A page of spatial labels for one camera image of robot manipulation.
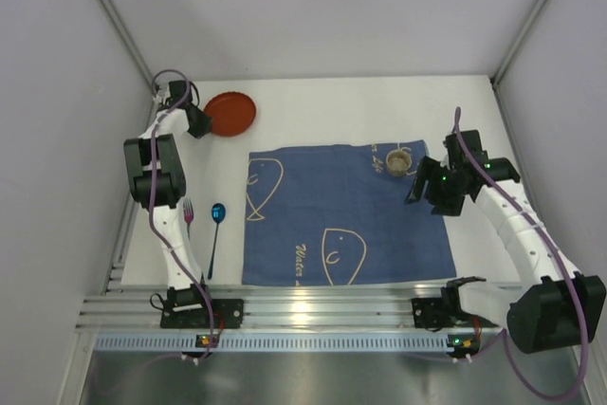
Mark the speckled ceramic cup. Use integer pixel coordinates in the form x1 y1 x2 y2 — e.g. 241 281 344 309
386 149 413 177

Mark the red round plate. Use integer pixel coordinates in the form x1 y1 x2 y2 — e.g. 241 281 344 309
203 92 257 138

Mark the pink metallic fork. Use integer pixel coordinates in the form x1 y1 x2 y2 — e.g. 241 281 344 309
183 197 194 236

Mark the blue metallic spoon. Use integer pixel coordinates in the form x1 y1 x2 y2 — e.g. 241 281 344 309
208 202 227 280

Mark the blue embroidered cloth placemat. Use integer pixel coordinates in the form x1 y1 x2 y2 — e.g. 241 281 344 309
242 140 456 286

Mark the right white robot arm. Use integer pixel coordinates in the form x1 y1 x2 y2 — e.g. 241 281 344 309
406 130 606 354

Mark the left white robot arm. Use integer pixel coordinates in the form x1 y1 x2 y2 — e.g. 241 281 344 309
123 77 212 314

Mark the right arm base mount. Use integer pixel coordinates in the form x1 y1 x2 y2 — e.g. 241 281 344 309
411 276 495 332

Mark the left aluminium frame post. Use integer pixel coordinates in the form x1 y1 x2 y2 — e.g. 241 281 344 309
97 0 153 89

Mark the aluminium frame post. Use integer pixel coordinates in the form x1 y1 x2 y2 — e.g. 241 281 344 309
490 0 551 88
97 0 153 89

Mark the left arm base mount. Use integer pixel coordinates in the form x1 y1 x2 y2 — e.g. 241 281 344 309
160 285 245 329

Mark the aluminium mounting rail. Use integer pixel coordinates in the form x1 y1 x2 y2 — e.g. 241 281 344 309
76 283 442 332

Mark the perforated cable duct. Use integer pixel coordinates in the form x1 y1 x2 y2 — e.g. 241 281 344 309
95 333 454 353

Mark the right aluminium frame post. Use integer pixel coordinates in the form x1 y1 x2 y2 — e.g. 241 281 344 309
490 0 551 88

